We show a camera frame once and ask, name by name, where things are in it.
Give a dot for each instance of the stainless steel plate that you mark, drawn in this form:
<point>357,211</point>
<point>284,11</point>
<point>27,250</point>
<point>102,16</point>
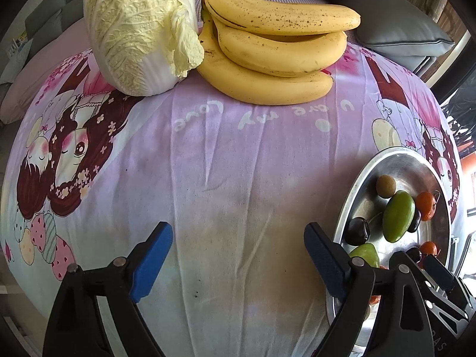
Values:
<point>405,163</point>

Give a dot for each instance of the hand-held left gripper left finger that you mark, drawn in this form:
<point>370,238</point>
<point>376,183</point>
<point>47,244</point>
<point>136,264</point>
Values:
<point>152,264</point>

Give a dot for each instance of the printed cartoon blanket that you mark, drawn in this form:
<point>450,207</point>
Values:
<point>241,174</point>

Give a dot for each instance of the oblong green jujube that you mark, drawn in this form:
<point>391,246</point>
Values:
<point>398,215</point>

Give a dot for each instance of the dark cherry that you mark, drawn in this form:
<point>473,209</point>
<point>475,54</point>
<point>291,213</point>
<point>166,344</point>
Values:
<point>413,254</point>
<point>415,221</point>
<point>357,231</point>

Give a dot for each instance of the orange tangerine with stem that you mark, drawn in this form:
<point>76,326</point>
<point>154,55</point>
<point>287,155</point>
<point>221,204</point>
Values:
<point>375,299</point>

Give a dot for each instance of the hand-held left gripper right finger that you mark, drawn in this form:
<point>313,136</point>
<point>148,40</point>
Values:
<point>327,264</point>

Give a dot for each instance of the pale grey cushion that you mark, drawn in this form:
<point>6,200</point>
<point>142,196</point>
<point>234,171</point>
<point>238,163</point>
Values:
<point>15,59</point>

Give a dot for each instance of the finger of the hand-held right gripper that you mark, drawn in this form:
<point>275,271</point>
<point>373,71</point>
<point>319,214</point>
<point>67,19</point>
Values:
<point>440,271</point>

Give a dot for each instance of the yellow banana bunch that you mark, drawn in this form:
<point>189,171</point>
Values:
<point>267,44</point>

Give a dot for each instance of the napa cabbage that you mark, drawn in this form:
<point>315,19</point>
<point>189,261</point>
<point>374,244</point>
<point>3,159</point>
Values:
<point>134,33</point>

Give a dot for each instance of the brown longan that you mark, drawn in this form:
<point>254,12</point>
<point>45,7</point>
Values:
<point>385,185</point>

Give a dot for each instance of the round green jujube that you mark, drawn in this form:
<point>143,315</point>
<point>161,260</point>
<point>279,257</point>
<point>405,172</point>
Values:
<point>366,254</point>

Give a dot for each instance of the grey sofa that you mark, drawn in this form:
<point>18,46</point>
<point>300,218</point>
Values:
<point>48,11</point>

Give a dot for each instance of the grey leather cushion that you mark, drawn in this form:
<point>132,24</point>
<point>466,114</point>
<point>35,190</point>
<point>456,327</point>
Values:
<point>401,29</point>

